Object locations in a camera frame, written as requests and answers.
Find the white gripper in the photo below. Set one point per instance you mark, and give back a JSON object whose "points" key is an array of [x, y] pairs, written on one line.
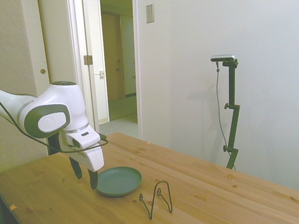
{"points": [[94, 157]]}

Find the dark green round plate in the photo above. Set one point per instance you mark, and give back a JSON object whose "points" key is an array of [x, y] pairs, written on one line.
{"points": [[120, 181]]}

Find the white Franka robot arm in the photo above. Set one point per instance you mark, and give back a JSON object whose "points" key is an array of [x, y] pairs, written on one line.
{"points": [[54, 99]]}

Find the black ribbed cabinet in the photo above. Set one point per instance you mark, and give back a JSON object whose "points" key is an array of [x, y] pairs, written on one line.
{"points": [[54, 143]]}

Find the brass round door pull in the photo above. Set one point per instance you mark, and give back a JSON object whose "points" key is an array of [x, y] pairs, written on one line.
{"points": [[43, 71]]}

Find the brass door hinge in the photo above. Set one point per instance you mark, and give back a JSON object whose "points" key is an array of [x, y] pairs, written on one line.
{"points": [[88, 60]]}

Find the white open door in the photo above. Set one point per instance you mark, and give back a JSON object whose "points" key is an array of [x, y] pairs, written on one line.
{"points": [[103, 45]]}

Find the black jointed camera stand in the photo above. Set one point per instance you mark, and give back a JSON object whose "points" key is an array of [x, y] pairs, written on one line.
{"points": [[233, 126]]}

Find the beige light switch plate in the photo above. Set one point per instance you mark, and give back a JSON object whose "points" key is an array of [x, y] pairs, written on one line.
{"points": [[150, 13]]}

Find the silver stereo camera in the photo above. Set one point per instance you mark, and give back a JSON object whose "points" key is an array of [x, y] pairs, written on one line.
{"points": [[223, 57]]}

